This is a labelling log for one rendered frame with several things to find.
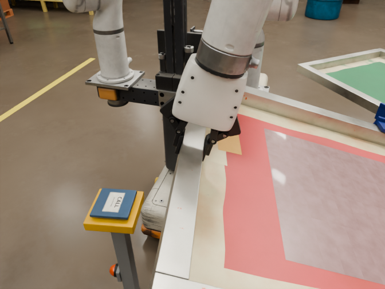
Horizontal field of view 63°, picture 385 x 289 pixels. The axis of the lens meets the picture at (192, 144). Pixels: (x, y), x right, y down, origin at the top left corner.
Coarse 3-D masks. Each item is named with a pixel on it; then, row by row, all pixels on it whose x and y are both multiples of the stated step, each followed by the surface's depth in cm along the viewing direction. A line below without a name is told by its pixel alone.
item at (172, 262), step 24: (264, 96) 76; (312, 120) 78; (336, 120) 78; (360, 120) 80; (192, 144) 53; (384, 144) 80; (192, 168) 48; (192, 192) 44; (168, 216) 40; (192, 216) 41; (168, 240) 37; (192, 240) 38; (168, 264) 34; (168, 288) 32; (192, 288) 33; (216, 288) 34
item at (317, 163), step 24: (240, 120) 71; (240, 144) 63; (264, 144) 66; (288, 144) 68; (312, 144) 71; (336, 144) 74; (240, 168) 57; (264, 168) 59; (288, 168) 61; (312, 168) 63; (336, 168) 66; (360, 168) 69; (384, 168) 71; (336, 192) 59; (360, 192) 61; (384, 192) 64
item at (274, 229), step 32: (256, 192) 53; (288, 192) 55; (320, 192) 58; (224, 224) 46; (256, 224) 47; (288, 224) 49; (320, 224) 51; (352, 224) 53; (384, 224) 55; (256, 256) 43; (288, 256) 44; (320, 256) 46; (352, 256) 47; (384, 256) 49; (320, 288) 41; (352, 288) 43; (384, 288) 44
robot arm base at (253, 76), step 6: (258, 48) 86; (258, 54) 87; (258, 66) 90; (252, 72) 90; (258, 72) 91; (252, 78) 91; (258, 78) 93; (246, 84) 92; (252, 84) 92; (258, 84) 95
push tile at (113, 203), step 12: (108, 192) 86; (120, 192) 86; (132, 192) 86; (96, 204) 82; (108, 204) 82; (120, 204) 82; (132, 204) 83; (96, 216) 79; (108, 216) 79; (120, 216) 79
